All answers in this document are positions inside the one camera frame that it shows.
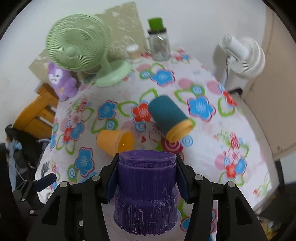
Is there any green desk fan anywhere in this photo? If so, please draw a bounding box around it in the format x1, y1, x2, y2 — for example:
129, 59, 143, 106
46, 14, 132, 87

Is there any wooden chair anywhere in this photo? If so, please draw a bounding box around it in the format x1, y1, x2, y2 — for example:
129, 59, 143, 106
13, 83, 58, 139

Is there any floral tablecloth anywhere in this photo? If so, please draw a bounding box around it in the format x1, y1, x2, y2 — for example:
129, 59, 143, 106
38, 50, 273, 207

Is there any white standing fan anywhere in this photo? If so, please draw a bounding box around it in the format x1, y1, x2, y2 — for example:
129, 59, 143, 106
220, 34, 265, 79

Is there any dark teal cup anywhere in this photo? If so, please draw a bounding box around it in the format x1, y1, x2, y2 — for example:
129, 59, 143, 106
148, 95, 194, 143

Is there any green cup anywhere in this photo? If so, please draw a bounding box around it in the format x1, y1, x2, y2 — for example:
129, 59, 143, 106
148, 17, 164, 31

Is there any orange cup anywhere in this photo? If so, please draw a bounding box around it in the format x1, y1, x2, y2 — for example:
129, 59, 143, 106
96, 130, 134, 156

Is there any purple plush toy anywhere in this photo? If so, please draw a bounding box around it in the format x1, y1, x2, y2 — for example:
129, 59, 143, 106
48, 62, 78, 101

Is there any beige patterned board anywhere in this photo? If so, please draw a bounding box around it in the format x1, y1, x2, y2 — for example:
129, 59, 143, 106
28, 1, 148, 77

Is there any black clothing pile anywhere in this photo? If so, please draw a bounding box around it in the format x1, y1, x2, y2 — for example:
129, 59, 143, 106
5, 125, 50, 191

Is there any glass mason jar mug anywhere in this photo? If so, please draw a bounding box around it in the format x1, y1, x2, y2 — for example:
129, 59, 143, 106
147, 28, 171, 61

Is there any cotton swab container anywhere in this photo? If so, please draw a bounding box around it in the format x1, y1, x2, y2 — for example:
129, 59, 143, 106
126, 44, 141, 61

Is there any white printed t-shirt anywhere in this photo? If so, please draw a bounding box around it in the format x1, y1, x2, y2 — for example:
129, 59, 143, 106
35, 159, 53, 180

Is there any purple cup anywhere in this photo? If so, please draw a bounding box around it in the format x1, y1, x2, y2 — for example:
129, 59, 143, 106
113, 150, 178, 235

